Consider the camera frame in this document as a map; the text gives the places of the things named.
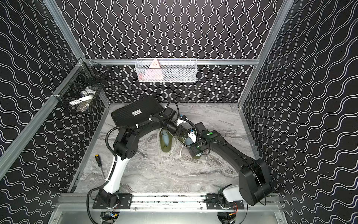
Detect light blue insole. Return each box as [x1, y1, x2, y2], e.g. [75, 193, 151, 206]
[184, 137, 194, 147]
[161, 129, 169, 147]

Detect green canvas shoe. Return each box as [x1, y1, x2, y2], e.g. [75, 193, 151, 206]
[179, 136, 202, 159]
[157, 128, 177, 168]

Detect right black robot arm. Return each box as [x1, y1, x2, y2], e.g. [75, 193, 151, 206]
[189, 122, 274, 207]

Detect silver combination wrench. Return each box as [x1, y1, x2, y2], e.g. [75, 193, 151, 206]
[137, 151, 148, 158]

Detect black plastic tool case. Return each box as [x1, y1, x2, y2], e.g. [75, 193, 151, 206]
[111, 96, 164, 127]

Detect pink triangular card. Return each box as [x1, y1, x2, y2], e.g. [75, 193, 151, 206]
[143, 58, 164, 81]

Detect black yellow screwdriver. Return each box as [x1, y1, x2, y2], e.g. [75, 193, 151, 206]
[95, 154, 106, 180]

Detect white items in black basket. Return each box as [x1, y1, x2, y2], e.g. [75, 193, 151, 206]
[69, 87, 96, 112]

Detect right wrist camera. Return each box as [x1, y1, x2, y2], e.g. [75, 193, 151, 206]
[187, 129, 197, 143]

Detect white wire wall basket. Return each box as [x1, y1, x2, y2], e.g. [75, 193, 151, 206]
[135, 58, 198, 83]

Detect black wire wall basket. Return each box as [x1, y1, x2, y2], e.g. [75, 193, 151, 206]
[55, 62, 110, 113]

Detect aluminium front rail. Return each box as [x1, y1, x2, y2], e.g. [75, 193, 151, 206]
[55, 192, 282, 212]

